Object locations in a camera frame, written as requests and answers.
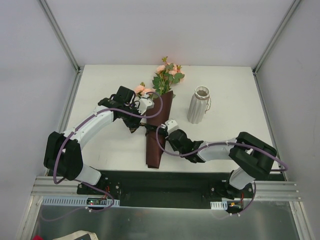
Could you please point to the right aluminium frame post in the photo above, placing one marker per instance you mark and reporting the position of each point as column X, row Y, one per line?
column 281, row 27

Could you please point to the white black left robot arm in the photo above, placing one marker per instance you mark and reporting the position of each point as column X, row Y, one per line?
column 63, row 153

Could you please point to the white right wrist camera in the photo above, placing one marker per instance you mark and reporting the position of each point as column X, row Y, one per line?
column 171, row 125

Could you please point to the white cable duct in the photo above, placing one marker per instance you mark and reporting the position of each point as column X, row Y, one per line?
column 219, row 205
column 69, row 201

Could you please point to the black ribbon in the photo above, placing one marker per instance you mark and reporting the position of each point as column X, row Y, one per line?
column 149, row 127

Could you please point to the white tote bag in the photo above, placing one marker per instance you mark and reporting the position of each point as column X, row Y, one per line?
column 79, row 235

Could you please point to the white ribbed ceramic vase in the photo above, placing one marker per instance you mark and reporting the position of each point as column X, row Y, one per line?
column 200, row 103

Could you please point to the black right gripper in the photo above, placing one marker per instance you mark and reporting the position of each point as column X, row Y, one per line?
column 162, row 130

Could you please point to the red object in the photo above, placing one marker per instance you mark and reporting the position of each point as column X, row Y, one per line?
column 37, row 237

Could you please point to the aluminium frame post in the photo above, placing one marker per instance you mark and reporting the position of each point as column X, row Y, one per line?
column 281, row 27
column 44, row 5

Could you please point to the aluminium front rail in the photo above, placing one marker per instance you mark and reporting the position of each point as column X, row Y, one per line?
column 122, row 185

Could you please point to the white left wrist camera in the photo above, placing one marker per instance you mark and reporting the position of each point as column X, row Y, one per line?
column 144, row 103

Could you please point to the left aluminium frame post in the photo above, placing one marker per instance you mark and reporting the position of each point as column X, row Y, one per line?
column 44, row 5

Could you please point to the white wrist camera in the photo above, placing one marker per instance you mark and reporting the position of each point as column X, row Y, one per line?
column 171, row 125
column 144, row 103

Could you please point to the pink flower tall bunch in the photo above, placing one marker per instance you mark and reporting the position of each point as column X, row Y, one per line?
column 167, row 75

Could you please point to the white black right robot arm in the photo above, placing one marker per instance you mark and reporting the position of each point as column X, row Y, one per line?
column 254, row 158

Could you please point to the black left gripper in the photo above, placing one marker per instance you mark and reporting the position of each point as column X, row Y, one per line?
column 133, row 120

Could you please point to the right white cable duct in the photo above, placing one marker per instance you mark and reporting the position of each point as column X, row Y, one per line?
column 219, row 205

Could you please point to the left white cable duct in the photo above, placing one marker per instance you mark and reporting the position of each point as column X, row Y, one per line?
column 69, row 201

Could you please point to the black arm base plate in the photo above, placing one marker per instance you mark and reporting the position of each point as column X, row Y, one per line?
column 167, row 200

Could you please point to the pink flower small bunch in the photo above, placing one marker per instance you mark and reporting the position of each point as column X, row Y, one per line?
column 142, row 90

